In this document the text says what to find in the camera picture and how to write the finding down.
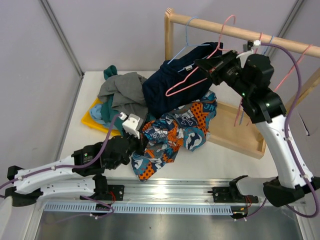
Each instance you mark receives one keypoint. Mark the green shorts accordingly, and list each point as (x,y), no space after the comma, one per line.
(107,112)

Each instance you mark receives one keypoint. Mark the perforated cable duct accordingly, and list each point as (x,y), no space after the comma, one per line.
(134,208)

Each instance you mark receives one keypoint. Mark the grey shorts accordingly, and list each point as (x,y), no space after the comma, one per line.
(127,93)

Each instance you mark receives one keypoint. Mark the patterned orange blue shorts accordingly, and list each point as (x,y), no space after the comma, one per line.
(186,126)

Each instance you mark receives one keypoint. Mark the light blue cloth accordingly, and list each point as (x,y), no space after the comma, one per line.
(95,114)

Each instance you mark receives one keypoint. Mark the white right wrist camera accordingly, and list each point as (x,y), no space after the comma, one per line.
(252,45)

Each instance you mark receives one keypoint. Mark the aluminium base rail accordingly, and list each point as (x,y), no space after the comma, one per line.
(154,191)

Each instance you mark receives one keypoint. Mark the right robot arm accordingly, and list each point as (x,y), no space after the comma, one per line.
(249,75)

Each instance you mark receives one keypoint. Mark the light blue wire hanger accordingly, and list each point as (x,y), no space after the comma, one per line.
(265,50)

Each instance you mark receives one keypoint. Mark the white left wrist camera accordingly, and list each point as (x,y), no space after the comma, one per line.
(131,124)

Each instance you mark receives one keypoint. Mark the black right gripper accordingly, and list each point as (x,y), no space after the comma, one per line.
(215,66)

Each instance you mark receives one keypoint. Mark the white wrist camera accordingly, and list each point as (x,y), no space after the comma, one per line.
(131,124)
(252,45)

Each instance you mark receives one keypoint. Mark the navy blue shorts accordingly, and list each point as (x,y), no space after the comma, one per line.
(169,87)

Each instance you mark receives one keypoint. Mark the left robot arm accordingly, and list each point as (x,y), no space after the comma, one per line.
(79,175)

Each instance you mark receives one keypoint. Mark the yellow plastic tray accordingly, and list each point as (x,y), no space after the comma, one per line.
(88,121)

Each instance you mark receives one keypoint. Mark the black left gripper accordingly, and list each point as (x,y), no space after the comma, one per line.
(141,143)

